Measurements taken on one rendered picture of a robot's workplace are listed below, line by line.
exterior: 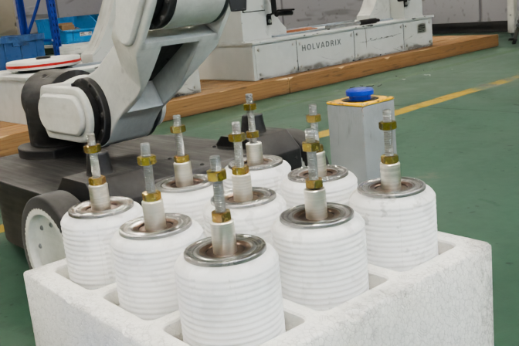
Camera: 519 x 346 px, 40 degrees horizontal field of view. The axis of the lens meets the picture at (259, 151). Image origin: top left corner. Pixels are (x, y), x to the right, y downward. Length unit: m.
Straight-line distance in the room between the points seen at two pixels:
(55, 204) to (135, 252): 0.45
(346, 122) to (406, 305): 0.37
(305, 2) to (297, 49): 4.02
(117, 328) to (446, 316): 0.34
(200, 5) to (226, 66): 2.38
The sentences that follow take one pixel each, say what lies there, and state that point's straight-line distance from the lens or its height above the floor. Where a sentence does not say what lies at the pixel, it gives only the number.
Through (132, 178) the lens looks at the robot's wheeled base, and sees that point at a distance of 1.19.
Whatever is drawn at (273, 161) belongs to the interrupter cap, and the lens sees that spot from 0.96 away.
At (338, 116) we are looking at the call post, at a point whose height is 0.29.
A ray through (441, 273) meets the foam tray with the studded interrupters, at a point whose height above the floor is 0.18.
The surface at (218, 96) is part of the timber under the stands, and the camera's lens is 3.17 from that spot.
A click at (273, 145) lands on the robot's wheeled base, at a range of 1.37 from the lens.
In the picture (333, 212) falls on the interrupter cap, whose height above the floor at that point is 0.25.
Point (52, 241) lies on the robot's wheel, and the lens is 1.20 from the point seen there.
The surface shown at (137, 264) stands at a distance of 0.71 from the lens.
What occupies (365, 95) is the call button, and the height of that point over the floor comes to 0.32.
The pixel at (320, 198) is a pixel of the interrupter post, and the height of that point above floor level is 0.27.
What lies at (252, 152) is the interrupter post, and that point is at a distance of 0.95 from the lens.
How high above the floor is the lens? 0.47
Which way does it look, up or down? 12 degrees down
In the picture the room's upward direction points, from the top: 6 degrees counter-clockwise
